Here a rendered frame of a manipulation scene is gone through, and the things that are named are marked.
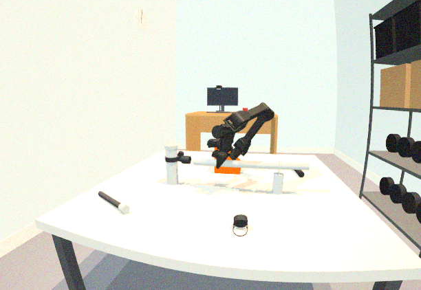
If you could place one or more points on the white post with cap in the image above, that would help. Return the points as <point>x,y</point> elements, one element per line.
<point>171,168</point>

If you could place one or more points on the long white cylindrical rail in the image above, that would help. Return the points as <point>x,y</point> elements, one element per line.
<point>254,164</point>

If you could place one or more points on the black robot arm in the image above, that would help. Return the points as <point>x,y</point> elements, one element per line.
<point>239,121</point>

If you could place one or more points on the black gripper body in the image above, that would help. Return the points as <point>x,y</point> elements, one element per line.
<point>225,148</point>

